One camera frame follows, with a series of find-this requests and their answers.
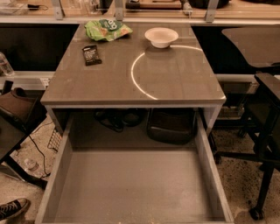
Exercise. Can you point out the grey top drawer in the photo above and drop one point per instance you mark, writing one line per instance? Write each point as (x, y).
(103, 177)

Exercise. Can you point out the grey drawer cabinet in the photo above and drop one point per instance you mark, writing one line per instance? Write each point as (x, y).
(134, 74)

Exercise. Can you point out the black bag under cabinet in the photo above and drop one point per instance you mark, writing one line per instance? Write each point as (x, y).
(171, 125)

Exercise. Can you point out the white paper bowl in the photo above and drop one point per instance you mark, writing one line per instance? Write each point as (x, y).
(161, 37)

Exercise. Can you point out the black snack bar wrapper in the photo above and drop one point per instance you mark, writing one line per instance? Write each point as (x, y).
(91, 55)

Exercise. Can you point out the green chip bag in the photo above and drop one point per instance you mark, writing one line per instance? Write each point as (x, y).
(105, 29)

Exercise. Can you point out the clear plastic water bottle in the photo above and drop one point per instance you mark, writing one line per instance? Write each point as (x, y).
(33, 168)

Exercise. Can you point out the brown bag on left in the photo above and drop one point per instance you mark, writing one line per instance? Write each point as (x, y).
(24, 112)

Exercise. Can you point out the black side table left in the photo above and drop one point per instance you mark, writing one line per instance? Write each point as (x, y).
(10, 139)

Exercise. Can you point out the black office chair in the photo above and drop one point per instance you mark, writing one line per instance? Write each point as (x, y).
(260, 47)

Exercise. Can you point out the plastic bottle on shelf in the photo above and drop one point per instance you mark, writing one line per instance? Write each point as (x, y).
(5, 65)

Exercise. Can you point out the black white sneaker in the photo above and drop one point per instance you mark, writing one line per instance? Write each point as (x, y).
(12, 209)

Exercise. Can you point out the black wire basket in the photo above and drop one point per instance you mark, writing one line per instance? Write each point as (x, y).
(54, 141)

